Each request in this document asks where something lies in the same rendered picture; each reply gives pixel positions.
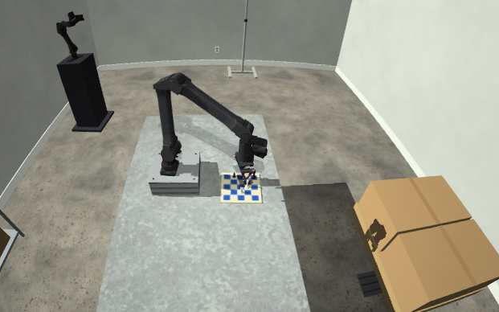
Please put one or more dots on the blue and cream chessboard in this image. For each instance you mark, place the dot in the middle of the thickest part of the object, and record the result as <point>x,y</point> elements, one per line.
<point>230,188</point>

